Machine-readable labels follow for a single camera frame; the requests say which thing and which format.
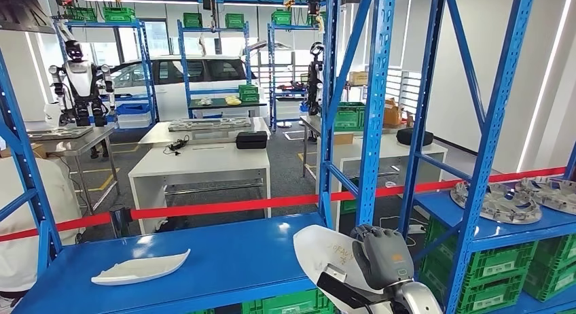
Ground white storage bin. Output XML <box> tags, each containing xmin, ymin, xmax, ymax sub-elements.
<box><xmin>117</xmin><ymin>114</ymin><xmax>153</xmax><ymax>129</ymax></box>

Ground stacked small green crates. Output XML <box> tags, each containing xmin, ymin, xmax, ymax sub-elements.
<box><xmin>238</xmin><ymin>84</ymin><xmax>260</xmax><ymax>103</ymax></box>

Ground black cable bundle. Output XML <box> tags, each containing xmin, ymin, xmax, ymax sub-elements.
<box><xmin>162</xmin><ymin>135</ymin><xmax>190</xmax><ymax>156</ymax></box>

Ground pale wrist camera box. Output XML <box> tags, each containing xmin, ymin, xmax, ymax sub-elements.
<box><xmin>322</xmin><ymin>263</ymin><xmax>348</xmax><ymax>285</ymax></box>

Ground grey metal casting part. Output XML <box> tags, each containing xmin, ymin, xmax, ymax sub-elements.
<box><xmin>515</xmin><ymin>177</ymin><xmax>576</xmax><ymax>216</ymax></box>
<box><xmin>450</xmin><ymin>181</ymin><xmax>543</xmax><ymax>226</ymax></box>

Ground dark green topped table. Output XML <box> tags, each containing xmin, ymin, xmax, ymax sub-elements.
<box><xmin>187</xmin><ymin>98</ymin><xmax>268</xmax><ymax>119</ymax></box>

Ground red barrier belt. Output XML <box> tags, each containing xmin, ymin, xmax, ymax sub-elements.
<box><xmin>0</xmin><ymin>167</ymin><xmax>567</xmax><ymax>243</ymax></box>

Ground brown cardboard box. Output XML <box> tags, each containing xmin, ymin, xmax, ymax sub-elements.
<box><xmin>383</xmin><ymin>98</ymin><xmax>403</xmax><ymax>128</ymax></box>

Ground black barrier post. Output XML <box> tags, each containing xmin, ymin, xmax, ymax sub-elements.
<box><xmin>109</xmin><ymin>205</ymin><xmax>132</xmax><ymax>239</ymax></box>

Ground white container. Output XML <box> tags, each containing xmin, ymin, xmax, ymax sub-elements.
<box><xmin>43</xmin><ymin>102</ymin><xmax>62</xmax><ymax>127</ymax></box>

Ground white slatted rack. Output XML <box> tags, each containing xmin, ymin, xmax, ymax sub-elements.
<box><xmin>384</xmin><ymin>67</ymin><xmax>424</xmax><ymax>119</ymax></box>

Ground white work table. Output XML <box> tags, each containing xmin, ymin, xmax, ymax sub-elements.
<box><xmin>317</xmin><ymin>134</ymin><xmax>448</xmax><ymax>232</ymax></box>
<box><xmin>128</xmin><ymin>143</ymin><xmax>272</xmax><ymax>235</ymax></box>

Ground white power strip with cable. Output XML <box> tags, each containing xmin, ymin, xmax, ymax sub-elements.
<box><xmin>378</xmin><ymin>215</ymin><xmax>426</xmax><ymax>247</ymax></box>

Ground blue storage bin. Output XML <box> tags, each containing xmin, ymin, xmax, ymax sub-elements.
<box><xmin>115</xmin><ymin>103</ymin><xmax>151</xmax><ymax>116</ymax></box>

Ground grey moulded tray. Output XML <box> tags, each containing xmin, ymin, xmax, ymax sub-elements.
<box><xmin>167</xmin><ymin>117</ymin><xmax>253</xmax><ymax>133</ymax></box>
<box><xmin>27</xmin><ymin>126</ymin><xmax>94</xmax><ymax>141</ymax></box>

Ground black bag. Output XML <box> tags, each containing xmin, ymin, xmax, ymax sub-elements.
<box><xmin>155</xmin><ymin>216</ymin><xmax>190</xmax><ymax>232</ymax></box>

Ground large green plastic crate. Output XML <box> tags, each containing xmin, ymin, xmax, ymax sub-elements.
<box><xmin>334</xmin><ymin>101</ymin><xmax>366</xmax><ymax>133</ymax></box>

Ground white plastic trim part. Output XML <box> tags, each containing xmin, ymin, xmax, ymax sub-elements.
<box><xmin>91</xmin><ymin>249</ymin><xmax>192</xmax><ymax>287</ymax></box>

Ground white and black humanoid robot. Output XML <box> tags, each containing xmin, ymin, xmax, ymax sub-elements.
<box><xmin>47</xmin><ymin>39</ymin><xmax>117</xmax><ymax>160</ymax></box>

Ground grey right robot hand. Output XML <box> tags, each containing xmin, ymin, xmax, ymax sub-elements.
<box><xmin>350</xmin><ymin>225</ymin><xmax>415</xmax><ymax>291</ymax></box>

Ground black zip case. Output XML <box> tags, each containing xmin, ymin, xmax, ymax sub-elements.
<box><xmin>395</xmin><ymin>127</ymin><xmax>435</xmax><ymax>147</ymax></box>
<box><xmin>236</xmin><ymin>130</ymin><xmax>268</xmax><ymax>150</ymax></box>

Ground person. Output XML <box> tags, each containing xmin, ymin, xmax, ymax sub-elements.
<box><xmin>0</xmin><ymin>156</ymin><xmax>84</xmax><ymax>304</ymax></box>

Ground blue steel shelf rack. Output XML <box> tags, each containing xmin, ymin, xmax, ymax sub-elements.
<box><xmin>177</xmin><ymin>20</ymin><xmax>252</xmax><ymax>119</ymax></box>
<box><xmin>398</xmin><ymin>0</ymin><xmax>576</xmax><ymax>314</ymax></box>
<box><xmin>266</xmin><ymin>22</ymin><xmax>323</xmax><ymax>132</ymax></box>
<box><xmin>0</xmin><ymin>0</ymin><xmax>398</xmax><ymax>314</ymax></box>
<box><xmin>53</xmin><ymin>19</ymin><xmax>158</xmax><ymax>129</ymax></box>

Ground white car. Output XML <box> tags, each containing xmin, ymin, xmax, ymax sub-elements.
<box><xmin>110</xmin><ymin>55</ymin><xmax>268</xmax><ymax>122</ymax></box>

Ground white part with orange writing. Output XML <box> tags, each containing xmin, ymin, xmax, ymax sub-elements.
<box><xmin>293</xmin><ymin>225</ymin><xmax>397</xmax><ymax>314</ymax></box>

